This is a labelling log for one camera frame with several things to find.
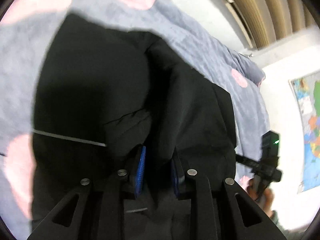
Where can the grey floral blanket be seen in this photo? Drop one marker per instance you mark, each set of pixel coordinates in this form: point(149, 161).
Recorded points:
point(27, 32)

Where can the world map poster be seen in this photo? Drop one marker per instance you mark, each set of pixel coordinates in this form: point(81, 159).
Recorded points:
point(306, 90)

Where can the right hand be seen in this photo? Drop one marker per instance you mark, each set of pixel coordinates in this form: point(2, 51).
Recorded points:
point(267, 195)

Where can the brown striped window blind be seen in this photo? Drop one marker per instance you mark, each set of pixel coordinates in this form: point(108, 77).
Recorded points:
point(264, 22)

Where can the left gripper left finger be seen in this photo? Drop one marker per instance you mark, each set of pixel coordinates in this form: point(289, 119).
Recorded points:
point(94, 207)

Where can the black hooded jacket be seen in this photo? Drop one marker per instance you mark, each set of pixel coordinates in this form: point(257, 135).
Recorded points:
point(101, 93)

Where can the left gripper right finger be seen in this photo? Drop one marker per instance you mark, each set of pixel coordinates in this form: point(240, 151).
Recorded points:
point(226, 213)

